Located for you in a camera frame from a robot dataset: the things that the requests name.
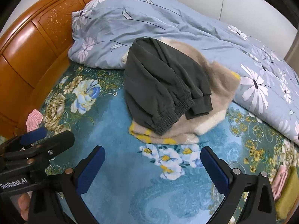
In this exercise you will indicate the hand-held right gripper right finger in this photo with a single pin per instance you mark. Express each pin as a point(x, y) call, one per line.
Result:
point(213, 170)

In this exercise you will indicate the wooden headboard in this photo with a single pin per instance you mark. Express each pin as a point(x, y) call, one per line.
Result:
point(35, 39)

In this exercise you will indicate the blue floral quilt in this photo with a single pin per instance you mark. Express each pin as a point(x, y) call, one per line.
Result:
point(163, 21)

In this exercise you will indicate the beige and yellow fleece garment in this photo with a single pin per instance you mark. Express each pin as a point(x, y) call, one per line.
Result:
point(217, 93)

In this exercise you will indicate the olive yellow garment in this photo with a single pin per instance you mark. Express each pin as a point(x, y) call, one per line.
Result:
point(289, 196)

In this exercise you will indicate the dark grey pants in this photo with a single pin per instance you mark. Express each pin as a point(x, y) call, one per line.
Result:
point(158, 84)

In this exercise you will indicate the blue floral bed blanket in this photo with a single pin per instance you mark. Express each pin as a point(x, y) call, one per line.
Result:
point(116, 126)

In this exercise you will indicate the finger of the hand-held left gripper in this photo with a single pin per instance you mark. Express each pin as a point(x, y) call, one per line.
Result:
point(35, 134)
point(56, 141)

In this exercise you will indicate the pink checked cloth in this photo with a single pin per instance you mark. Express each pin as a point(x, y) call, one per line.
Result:
point(33, 120)

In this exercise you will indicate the pink folded garment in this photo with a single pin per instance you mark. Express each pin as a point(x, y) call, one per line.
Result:
point(280, 179)

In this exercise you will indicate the person's left hand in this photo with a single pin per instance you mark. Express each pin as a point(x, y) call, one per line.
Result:
point(24, 205)

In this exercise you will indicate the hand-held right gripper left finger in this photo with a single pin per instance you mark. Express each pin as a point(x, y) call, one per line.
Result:
point(93, 170)

